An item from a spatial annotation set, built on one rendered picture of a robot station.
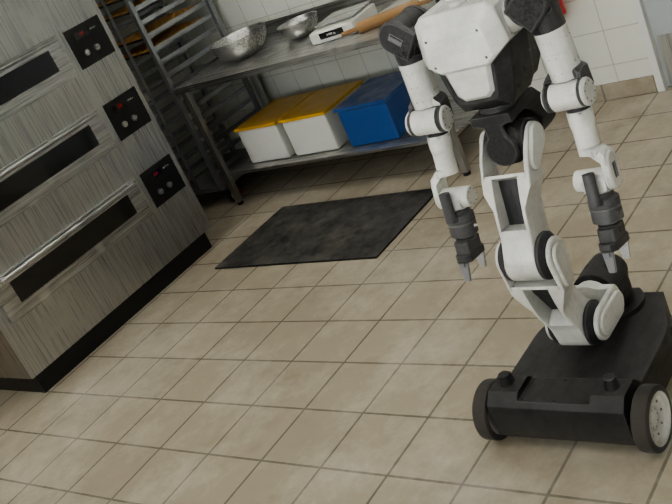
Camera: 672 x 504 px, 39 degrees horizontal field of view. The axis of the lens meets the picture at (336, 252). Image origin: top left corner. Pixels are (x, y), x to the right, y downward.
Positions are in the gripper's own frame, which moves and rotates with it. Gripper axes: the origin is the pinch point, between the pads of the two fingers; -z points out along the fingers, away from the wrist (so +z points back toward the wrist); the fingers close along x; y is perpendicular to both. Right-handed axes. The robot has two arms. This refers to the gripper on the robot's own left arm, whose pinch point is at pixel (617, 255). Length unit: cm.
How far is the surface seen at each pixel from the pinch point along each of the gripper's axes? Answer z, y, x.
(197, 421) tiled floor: -54, -199, 7
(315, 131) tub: 27, -264, -201
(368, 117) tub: 29, -221, -200
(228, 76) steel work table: 75, -297, -178
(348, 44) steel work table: 72, -202, -176
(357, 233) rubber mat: -23, -207, -141
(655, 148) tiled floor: -17, -60, -197
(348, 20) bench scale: 84, -213, -197
